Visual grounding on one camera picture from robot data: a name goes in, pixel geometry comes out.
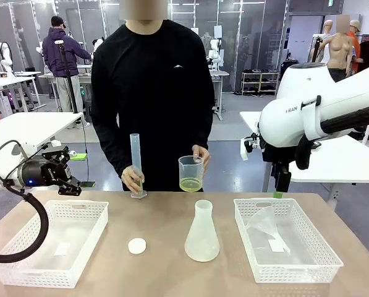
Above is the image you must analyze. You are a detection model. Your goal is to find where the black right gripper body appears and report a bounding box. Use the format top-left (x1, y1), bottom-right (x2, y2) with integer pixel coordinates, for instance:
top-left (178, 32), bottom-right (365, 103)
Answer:
top-left (263, 142), bottom-right (297, 174)

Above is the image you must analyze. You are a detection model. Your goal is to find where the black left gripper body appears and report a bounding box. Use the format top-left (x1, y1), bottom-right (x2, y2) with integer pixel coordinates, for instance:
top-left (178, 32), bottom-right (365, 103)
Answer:
top-left (20, 156), bottom-right (72, 188)

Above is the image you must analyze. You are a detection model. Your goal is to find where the clear plastic funnel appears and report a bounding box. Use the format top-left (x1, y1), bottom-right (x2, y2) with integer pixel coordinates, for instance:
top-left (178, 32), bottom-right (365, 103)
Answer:
top-left (245, 210), bottom-right (292, 256)

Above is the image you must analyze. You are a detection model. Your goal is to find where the clear plastic graduated cylinder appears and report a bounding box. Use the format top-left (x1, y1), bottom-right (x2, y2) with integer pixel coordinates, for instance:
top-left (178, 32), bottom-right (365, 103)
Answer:
top-left (129, 133), bottom-right (148, 199)

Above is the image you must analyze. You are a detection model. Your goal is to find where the clear plastic measuring beaker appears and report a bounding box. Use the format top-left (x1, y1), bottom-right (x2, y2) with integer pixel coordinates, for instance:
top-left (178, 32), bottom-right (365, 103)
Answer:
top-left (177, 155), bottom-right (205, 193)

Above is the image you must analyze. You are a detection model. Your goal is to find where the white round flask cap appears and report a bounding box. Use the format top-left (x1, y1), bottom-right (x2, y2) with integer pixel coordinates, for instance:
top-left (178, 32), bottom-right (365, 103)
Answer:
top-left (127, 237), bottom-right (147, 256)

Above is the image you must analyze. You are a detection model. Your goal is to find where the person's right forearm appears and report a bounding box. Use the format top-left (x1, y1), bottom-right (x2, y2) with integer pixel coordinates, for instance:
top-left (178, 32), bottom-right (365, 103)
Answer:
top-left (93, 120), bottom-right (137, 176)

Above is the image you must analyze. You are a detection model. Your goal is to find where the person's left forearm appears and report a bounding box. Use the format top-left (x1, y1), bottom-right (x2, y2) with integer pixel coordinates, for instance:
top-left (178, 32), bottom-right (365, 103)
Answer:
top-left (190, 114), bottom-right (215, 153)

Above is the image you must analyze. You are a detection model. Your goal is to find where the white perforated basket for funnel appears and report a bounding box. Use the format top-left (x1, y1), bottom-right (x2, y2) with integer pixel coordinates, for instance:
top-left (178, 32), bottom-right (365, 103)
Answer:
top-left (233, 197), bottom-right (345, 284)

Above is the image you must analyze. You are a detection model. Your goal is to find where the person's right hand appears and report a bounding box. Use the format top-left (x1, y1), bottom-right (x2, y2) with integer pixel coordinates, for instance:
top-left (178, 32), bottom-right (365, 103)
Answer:
top-left (121, 165), bottom-right (146, 196)

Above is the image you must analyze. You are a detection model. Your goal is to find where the person's left hand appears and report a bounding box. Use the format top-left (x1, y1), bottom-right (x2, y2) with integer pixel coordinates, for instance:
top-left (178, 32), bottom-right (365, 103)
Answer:
top-left (192, 144), bottom-right (211, 179)

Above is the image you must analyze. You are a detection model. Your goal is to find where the white perforated basket without funnel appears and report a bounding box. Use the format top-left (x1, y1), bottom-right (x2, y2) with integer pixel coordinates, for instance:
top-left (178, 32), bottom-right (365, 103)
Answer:
top-left (0, 199), bottom-right (110, 289)

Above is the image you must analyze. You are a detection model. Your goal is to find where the white paper label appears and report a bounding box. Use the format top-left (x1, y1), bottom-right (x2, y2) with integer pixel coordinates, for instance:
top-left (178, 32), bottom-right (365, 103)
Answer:
top-left (268, 239), bottom-right (286, 252)

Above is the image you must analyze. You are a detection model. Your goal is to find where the shoe rack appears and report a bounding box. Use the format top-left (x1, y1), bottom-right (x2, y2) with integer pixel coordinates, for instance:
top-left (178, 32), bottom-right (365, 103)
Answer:
top-left (240, 69), bottom-right (279, 97)

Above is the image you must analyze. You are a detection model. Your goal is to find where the black tripod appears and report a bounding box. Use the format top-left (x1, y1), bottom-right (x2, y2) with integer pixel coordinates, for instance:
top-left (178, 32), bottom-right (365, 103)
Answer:
top-left (54, 39), bottom-right (82, 114)

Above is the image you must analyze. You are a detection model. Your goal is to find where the translucent plastic conical flask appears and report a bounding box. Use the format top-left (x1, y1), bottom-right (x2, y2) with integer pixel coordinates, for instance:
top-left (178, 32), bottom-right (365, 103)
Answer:
top-left (184, 199), bottom-right (221, 263)

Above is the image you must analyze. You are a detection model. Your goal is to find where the person in purple jacket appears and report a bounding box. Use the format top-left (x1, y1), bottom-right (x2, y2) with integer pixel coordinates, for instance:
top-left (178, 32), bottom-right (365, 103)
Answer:
top-left (41, 15), bottom-right (93, 113)

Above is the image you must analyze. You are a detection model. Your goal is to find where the person in black sweater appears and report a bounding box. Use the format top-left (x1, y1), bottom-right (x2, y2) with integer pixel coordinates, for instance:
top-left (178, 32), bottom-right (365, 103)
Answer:
top-left (90, 19), bottom-right (216, 192)

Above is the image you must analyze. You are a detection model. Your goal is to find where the bare mannequin torso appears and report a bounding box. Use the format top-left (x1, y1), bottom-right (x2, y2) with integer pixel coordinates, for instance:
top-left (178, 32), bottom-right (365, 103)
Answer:
top-left (316, 20), bottom-right (355, 83)

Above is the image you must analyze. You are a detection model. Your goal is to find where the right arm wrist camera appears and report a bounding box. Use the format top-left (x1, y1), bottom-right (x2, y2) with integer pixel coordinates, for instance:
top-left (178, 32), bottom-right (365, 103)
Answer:
top-left (240, 132), bottom-right (263, 161)

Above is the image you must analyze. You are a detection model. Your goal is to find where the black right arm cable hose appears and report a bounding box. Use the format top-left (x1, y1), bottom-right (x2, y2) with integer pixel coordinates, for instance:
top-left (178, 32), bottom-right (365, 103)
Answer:
top-left (295, 103), bottom-right (369, 171)

